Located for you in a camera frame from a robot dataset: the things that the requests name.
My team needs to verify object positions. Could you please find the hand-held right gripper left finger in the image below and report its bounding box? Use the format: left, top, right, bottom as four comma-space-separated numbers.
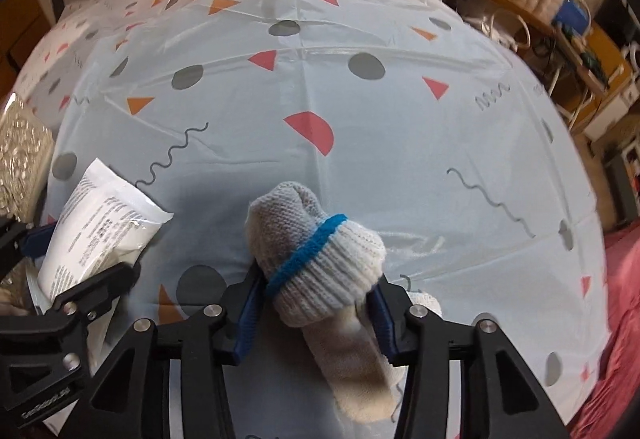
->
82, 264, 266, 439

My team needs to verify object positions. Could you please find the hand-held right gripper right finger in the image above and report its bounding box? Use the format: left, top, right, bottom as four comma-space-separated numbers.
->
367, 274, 571, 439

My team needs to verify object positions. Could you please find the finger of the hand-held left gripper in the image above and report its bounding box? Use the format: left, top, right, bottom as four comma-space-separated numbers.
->
50, 263, 142, 322
0, 216, 55, 270

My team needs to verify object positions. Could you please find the white plastic packet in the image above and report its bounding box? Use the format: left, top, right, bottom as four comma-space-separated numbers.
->
32, 158, 175, 302

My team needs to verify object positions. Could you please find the white sock blue stripe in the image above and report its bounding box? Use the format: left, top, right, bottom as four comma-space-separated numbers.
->
245, 180, 443, 422

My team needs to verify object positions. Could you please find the gold ornate tissue box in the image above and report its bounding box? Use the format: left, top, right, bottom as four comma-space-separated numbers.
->
0, 94, 56, 225

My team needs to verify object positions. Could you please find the orange wardrobe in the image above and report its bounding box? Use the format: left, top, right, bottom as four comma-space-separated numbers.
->
0, 0, 56, 94

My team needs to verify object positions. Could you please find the pink fluffy blanket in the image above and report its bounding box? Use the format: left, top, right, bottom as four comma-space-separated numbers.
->
570, 229, 640, 439

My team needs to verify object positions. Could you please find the grey low shelf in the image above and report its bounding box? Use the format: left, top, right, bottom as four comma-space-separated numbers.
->
602, 144, 640, 230

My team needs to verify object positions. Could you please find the white cabinet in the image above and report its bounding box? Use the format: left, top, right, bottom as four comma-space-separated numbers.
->
585, 89, 640, 142

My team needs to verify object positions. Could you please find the white tote bag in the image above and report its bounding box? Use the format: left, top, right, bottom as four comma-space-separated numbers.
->
475, 11, 531, 52

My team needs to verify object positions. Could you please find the wooden board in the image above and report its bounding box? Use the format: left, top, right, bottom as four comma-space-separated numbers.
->
570, 26, 633, 130

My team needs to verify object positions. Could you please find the round tray with tools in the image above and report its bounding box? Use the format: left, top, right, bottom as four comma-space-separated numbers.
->
565, 29, 608, 80

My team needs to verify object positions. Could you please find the blue chair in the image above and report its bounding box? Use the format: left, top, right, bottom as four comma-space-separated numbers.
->
547, 0, 606, 120

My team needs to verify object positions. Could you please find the black television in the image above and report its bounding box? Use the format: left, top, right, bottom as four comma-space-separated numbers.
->
595, 0, 633, 44

